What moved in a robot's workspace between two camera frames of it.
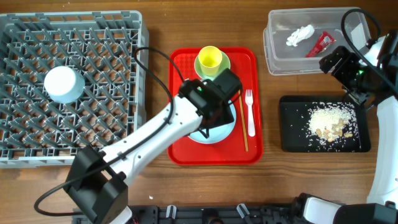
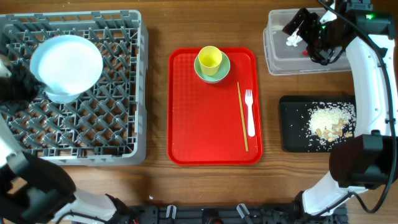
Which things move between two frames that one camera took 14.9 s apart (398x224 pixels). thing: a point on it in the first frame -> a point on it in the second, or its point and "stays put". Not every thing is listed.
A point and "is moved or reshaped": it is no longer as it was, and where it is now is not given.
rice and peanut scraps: [331, 123] stays put
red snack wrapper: [321, 45] is moved or reshaped
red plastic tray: [184, 151] stays put
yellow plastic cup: [210, 58] stays put
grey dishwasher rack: [37, 132] stays put
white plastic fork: [249, 100] stays put
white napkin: [301, 33] stays put
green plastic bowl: [224, 64] stays put
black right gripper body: [356, 78] -> [318, 36]
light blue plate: [217, 134] -> [66, 66]
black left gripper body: [225, 117] -> [20, 89]
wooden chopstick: [243, 121] stays put
